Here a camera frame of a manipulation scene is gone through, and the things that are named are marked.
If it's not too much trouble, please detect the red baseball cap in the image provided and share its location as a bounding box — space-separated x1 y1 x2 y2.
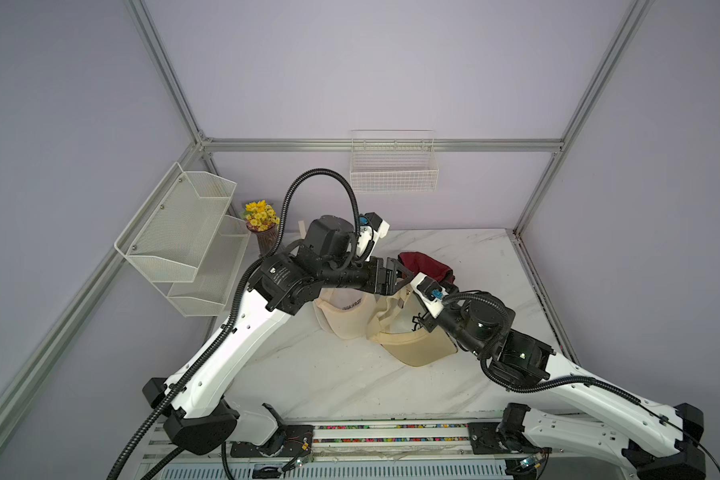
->
398 252 455 284

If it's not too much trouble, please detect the tan dark-brim baseball cap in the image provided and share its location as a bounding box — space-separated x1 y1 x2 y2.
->
366 286 457 367

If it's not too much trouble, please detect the cream Colorado baseball cap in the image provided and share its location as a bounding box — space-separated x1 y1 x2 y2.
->
312 288 376 340

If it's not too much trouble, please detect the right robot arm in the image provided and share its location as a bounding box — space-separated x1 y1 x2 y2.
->
414 290 707 479

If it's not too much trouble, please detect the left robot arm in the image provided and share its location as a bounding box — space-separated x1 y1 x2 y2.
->
143 212 411 455

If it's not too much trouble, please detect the purple glass vase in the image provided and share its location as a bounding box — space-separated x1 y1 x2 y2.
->
246 223 279 257

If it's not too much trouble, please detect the yellow flower bouquet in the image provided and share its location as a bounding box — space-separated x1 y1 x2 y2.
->
243 200 280 233

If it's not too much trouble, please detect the white two-tier mesh shelf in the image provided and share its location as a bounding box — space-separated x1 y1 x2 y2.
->
114 163 250 317

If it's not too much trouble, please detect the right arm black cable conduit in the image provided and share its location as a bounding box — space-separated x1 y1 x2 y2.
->
440 290 720 480

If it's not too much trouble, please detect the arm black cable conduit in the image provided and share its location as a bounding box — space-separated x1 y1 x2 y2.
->
104 167 361 480
440 290 720 480

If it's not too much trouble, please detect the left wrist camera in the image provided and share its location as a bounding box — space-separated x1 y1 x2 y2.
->
355 212 389 261

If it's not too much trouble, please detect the white wire wall basket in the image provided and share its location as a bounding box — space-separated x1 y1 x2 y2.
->
350 129 439 194

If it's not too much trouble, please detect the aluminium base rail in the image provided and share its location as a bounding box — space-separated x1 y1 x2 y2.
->
135 420 632 479

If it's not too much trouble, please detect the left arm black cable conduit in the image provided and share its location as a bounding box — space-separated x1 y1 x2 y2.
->
104 167 361 480

